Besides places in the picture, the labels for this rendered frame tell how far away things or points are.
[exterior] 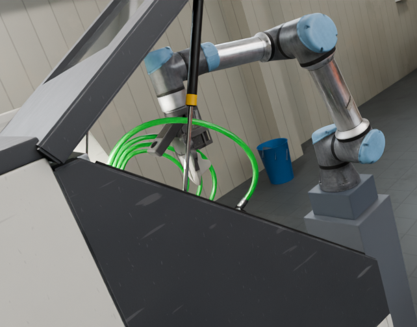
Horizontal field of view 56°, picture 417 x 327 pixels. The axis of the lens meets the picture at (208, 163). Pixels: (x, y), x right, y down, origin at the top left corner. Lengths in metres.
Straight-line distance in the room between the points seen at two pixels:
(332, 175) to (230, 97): 3.07
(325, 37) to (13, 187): 0.96
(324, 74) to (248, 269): 0.73
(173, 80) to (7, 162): 0.53
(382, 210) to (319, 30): 0.74
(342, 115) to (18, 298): 1.07
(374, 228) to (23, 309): 1.27
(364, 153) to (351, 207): 0.23
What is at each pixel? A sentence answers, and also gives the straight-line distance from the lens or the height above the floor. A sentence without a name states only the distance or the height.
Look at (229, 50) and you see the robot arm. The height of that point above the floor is 1.51.
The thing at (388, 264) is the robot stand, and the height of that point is 0.56.
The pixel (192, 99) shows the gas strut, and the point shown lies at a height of 1.46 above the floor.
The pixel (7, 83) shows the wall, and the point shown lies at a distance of 3.43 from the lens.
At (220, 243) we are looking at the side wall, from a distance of 0.70.
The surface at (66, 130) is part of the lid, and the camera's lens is 0.55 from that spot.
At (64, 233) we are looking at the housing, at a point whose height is 1.36.
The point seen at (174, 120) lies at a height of 1.41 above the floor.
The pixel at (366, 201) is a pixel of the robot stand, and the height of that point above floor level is 0.83.
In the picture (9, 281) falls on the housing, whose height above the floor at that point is 1.34.
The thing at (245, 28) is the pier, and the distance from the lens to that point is 4.49.
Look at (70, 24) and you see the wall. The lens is 3.68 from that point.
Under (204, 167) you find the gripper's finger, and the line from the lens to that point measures 1.05.
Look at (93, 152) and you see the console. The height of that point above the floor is 1.35.
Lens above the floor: 1.53
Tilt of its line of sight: 15 degrees down
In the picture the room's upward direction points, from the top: 19 degrees counter-clockwise
